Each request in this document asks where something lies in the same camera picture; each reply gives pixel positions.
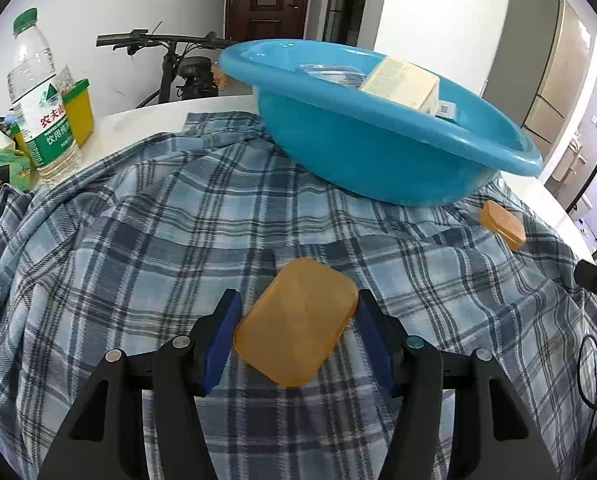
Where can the blue plastic basin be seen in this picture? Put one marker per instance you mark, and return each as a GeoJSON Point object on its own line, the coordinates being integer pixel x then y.
{"type": "Point", "coordinates": [378, 160]}

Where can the blue plaid shirt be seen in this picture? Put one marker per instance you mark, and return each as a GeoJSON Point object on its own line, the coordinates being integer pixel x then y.
{"type": "Point", "coordinates": [153, 240]}

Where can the beige refrigerator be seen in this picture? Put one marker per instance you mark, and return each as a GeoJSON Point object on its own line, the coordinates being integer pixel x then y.
{"type": "Point", "coordinates": [528, 45]}

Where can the clear water bottle green cap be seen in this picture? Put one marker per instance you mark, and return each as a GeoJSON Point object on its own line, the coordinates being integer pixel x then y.
{"type": "Point", "coordinates": [38, 110]}

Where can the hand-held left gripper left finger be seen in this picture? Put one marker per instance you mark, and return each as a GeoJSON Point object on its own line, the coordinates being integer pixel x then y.
{"type": "Point", "coordinates": [221, 350]}

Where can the clear plastic packet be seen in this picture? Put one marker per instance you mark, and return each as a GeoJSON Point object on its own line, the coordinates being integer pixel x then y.
{"type": "Point", "coordinates": [328, 72]}

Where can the white cardboard box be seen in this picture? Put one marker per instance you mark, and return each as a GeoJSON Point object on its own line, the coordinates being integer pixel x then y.
{"type": "Point", "coordinates": [403, 82]}

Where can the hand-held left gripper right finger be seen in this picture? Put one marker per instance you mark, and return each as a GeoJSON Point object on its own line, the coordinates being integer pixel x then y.
{"type": "Point", "coordinates": [378, 355]}

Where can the yellow container green lid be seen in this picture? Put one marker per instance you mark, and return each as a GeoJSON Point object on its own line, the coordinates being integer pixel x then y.
{"type": "Point", "coordinates": [81, 115]}

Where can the brown cardboard box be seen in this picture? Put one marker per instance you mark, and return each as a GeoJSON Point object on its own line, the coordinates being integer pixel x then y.
{"type": "Point", "coordinates": [221, 77]}

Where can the orange soap box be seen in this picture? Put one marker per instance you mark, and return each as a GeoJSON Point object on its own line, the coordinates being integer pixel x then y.
{"type": "Point", "coordinates": [293, 320]}
{"type": "Point", "coordinates": [500, 222]}

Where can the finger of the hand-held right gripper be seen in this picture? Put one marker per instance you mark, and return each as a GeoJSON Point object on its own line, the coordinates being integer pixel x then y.
{"type": "Point", "coordinates": [595, 280]}

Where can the black bicycle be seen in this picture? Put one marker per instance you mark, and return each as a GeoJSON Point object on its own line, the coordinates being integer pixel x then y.
{"type": "Point", "coordinates": [128, 39]}

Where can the dark framed sliding door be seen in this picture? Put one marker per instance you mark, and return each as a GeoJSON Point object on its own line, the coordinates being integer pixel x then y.
{"type": "Point", "coordinates": [346, 0]}

